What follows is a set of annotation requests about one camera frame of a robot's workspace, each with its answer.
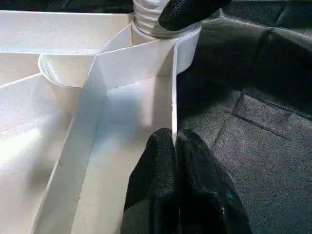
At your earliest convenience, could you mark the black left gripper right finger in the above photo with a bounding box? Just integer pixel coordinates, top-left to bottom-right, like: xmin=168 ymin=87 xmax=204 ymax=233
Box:
xmin=177 ymin=129 xmax=253 ymax=234

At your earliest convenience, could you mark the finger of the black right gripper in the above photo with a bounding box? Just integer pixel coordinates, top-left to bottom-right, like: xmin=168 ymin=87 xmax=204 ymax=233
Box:
xmin=158 ymin=0 xmax=232 ymax=32

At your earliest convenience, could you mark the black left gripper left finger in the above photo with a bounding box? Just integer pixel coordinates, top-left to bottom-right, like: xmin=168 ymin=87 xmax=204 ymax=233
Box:
xmin=120 ymin=128 xmax=180 ymax=234

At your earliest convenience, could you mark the white plastic table leg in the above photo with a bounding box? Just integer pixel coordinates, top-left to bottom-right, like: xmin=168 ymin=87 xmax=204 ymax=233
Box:
xmin=133 ymin=0 xmax=203 ymax=39

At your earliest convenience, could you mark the white plastic table top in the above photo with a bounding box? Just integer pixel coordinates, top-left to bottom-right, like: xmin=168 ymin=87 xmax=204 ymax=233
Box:
xmin=0 ymin=9 xmax=202 ymax=234

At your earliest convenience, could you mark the black work mat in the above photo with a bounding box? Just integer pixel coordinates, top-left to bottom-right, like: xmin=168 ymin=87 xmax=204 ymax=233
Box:
xmin=0 ymin=0 xmax=312 ymax=234

